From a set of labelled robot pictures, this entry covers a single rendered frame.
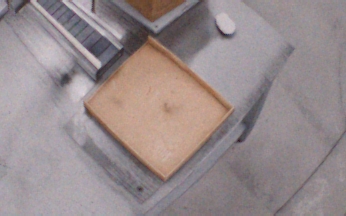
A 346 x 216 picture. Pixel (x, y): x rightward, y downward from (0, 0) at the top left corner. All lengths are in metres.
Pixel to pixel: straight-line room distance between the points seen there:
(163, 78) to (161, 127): 0.13
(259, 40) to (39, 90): 0.70
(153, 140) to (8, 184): 0.53
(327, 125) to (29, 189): 1.62
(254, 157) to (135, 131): 0.98
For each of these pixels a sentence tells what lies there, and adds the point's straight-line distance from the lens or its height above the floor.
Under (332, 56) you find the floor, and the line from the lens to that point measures 2.90.
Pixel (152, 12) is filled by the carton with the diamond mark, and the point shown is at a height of 0.92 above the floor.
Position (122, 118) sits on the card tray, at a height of 0.83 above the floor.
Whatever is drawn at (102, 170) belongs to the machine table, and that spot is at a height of 0.83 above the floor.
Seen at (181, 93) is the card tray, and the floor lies 0.83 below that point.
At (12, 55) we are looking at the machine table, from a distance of 1.81.
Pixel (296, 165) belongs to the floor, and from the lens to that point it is 2.58.
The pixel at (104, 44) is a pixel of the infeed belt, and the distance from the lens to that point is 1.70.
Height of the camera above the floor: 2.39
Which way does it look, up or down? 68 degrees down
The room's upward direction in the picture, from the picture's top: 9 degrees clockwise
